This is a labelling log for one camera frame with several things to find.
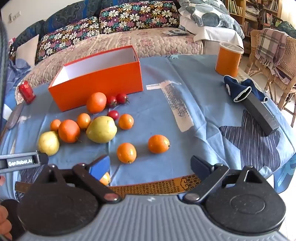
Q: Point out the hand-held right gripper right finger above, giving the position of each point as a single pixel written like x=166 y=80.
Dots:
x=198 y=165

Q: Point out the person's left hand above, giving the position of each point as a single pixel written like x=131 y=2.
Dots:
x=4 y=222

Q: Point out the navy white-trimmed cloth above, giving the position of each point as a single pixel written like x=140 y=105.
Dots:
x=240 y=89

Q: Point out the orange canister with white lid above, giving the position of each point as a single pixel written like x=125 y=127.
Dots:
x=227 y=61

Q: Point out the papers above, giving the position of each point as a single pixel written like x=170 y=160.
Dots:
x=175 y=32

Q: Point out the large floral cushion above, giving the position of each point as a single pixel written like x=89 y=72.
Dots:
x=138 y=16

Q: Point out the dark grey long box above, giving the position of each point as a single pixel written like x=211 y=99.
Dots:
x=261 y=114

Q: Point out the yellow orange fruit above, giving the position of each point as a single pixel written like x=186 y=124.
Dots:
x=106 y=179

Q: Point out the wooden bookshelf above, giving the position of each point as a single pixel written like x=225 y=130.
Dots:
x=252 y=11

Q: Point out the wicker chair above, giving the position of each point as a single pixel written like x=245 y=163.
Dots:
x=284 y=69

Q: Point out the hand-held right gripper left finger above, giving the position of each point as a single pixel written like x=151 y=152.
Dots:
x=99 y=165

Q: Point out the blue printed tablecloth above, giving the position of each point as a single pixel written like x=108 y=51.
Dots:
x=161 y=115

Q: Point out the large yellow pear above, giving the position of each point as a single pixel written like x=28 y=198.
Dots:
x=101 y=129

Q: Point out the red soda can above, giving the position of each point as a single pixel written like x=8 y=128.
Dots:
x=27 y=92

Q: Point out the red cherry tomato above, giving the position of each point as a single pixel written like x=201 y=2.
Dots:
x=112 y=101
x=121 y=98
x=113 y=115

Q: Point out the large white pillow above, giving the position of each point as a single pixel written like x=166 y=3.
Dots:
x=215 y=34

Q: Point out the small orange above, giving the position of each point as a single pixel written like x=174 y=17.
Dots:
x=126 y=121
x=83 y=120
x=158 y=144
x=126 y=152
x=55 y=125

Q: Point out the orange cardboard box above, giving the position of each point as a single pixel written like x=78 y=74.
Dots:
x=99 y=85

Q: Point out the blue white patterned sheet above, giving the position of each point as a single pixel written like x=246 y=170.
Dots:
x=16 y=74

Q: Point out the pink quilted sofa cover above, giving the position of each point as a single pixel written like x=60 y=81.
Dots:
x=150 y=44

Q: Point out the blue patterned cushion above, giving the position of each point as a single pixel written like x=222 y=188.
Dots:
x=27 y=32
x=69 y=14

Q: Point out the small yellow pear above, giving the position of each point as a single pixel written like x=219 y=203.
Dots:
x=48 y=143

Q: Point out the blue grey patterned duvet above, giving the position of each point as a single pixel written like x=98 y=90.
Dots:
x=208 y=16

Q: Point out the small white pillow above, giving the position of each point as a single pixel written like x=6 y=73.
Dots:
x=27 y=52

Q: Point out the plaid blanket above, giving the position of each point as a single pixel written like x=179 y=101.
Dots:
x=270 y=48

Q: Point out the large orange tomato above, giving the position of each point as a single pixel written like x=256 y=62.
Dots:
x=96 y=102
x=69 y=131

